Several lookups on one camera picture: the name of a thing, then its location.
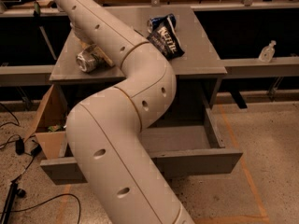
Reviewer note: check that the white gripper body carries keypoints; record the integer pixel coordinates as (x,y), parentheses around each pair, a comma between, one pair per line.
(78,34)

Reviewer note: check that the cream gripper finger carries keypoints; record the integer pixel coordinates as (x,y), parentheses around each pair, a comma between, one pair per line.
(93,55)

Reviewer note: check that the silver green 7up can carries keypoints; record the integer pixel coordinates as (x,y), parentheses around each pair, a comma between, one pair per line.
(82,64)

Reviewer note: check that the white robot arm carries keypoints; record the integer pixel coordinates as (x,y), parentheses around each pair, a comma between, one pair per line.
(103,130)

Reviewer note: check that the open grey top drawer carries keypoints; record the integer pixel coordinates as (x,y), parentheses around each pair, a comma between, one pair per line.
(189,144)

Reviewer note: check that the blue kettle chip bag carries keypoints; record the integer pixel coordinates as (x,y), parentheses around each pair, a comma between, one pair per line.
(164,39)

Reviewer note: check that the brown cardboard box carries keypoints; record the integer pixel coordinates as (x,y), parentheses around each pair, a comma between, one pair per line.
(51,113)

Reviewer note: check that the grey cabinet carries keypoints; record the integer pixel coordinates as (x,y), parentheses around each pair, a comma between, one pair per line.
(199,56)

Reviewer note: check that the black power adapter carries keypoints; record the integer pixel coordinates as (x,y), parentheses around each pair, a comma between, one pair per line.
(19,146)

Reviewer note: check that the black stand base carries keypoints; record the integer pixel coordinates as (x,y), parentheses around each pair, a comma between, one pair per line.
(14,191)

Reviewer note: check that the clear sanitizer bottle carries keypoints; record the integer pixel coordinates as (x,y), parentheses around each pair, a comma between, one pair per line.
(268,52)

